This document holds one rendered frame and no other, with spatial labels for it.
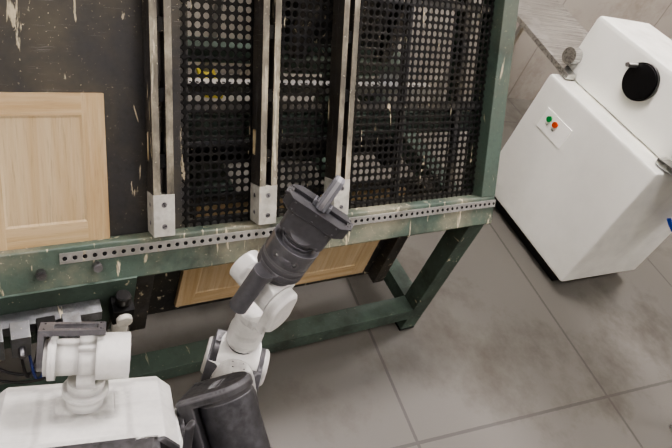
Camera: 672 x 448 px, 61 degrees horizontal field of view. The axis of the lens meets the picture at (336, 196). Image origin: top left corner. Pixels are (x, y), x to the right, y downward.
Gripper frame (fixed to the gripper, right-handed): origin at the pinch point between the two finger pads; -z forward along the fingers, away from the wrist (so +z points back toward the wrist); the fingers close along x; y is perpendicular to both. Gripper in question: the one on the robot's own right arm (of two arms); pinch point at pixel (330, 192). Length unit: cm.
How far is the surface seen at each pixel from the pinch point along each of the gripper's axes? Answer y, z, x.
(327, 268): 134, 99, -27
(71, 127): 46, 49, 63
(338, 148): 93, 31, 0
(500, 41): 149, -20, -29
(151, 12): 61, 15, 62
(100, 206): 46, 66, 47
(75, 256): 36, 77, 44
